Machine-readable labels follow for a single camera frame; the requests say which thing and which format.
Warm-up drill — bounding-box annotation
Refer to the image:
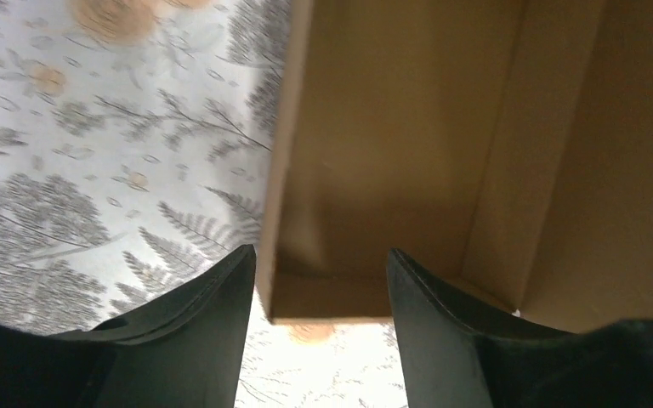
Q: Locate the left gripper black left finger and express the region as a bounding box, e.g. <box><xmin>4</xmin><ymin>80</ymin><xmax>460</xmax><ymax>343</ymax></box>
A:
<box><xmin>0</xmin><ymin>245</ymin><xmax>256</xmax><ymax>407</ymax></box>

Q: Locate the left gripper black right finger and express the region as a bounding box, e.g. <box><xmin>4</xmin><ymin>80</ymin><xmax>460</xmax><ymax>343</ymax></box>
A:
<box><xmin>387</xmin><ymin>249</ymin><xmax>653</xmax><ymax>408</ymax></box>

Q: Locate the floral patterned table mat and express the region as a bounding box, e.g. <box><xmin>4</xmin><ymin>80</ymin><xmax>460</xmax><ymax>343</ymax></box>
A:
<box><xmin>0</xmin><ymin>1</ymin><xmax>407</xmax><ymax>407</ymax></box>

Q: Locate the brown cardboard box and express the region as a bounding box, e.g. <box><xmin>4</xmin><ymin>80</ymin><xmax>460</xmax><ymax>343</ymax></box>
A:
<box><xmin>257</xmin><ymin>1</ymin><xmax>653</xmax><ymax>332</ymax></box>

